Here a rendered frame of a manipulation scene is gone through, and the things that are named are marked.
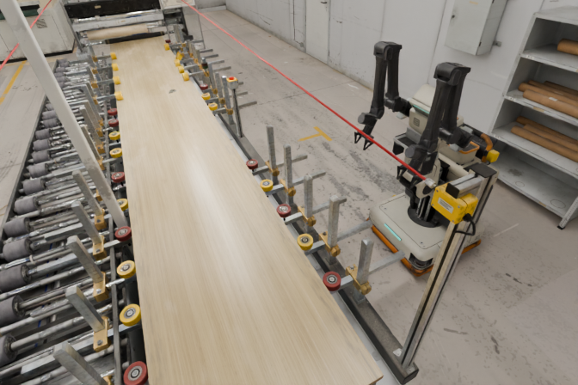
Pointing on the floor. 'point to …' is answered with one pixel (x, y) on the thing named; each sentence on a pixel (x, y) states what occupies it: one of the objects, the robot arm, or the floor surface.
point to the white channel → (25, 37)
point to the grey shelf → (527, 163)
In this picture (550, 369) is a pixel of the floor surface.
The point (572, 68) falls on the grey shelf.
